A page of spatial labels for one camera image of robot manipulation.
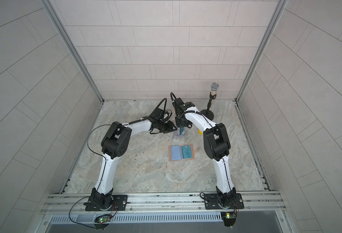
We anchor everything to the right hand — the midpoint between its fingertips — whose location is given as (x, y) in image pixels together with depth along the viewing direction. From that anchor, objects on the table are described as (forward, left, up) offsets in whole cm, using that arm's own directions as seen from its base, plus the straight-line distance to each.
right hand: (182, 124), depth 96 cm
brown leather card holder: (-17, +3, -6) cm, 18 cm away
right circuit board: (-51, -18, -7) cm, 55 cm away
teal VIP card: (-17, -2, -6) cm, 18 cm away
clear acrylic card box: (-6, +2, -1) cm, 7 cm away
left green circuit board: (-48, +39, -2) cm, 62 cm away
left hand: (+1, +2, -3) cm, 4 cm away
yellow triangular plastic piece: (-3, -12, -6) cm, 14 cm away
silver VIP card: (-6, 0, +1) cm, 6 cm away
